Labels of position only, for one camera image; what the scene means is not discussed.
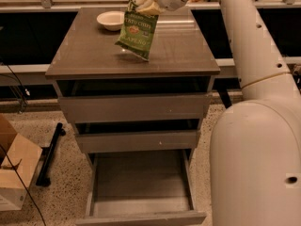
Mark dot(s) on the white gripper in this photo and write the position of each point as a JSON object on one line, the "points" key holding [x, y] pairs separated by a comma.
{"points": [[157, 7]]}

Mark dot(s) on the green jalapeno chip bag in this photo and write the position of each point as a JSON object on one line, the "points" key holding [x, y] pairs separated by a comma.
{"points": [[137, 31]]}

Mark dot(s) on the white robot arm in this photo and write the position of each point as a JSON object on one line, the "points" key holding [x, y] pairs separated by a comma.
{"points": [[255, 149]]}

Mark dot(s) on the grey drawer cabinet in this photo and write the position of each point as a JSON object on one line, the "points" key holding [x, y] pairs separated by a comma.
{"points": [[89, 63]]}

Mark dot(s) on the grey top drawer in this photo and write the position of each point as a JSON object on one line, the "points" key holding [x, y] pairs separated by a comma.
{"points": [[150, 107]]}

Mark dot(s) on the grey middle drawer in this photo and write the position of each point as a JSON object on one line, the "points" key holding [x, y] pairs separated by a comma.
{"points": [[131, 136]]}

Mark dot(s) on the grey open bottom drawer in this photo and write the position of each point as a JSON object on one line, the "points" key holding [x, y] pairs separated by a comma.
{"points": [[150, 188]]}

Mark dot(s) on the white bowl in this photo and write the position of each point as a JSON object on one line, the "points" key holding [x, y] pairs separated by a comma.
{"points": [[111, 20]]}

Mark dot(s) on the black left table foot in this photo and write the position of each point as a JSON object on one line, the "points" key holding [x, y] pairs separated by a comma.
{"points": [[48, 153]]}

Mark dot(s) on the cardboard box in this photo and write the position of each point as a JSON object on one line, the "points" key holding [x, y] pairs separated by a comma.
{"points": [[19, 158]]}

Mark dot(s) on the grey horizontal rail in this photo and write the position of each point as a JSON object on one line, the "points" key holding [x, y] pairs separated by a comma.
{"points": [[26, 75]]}

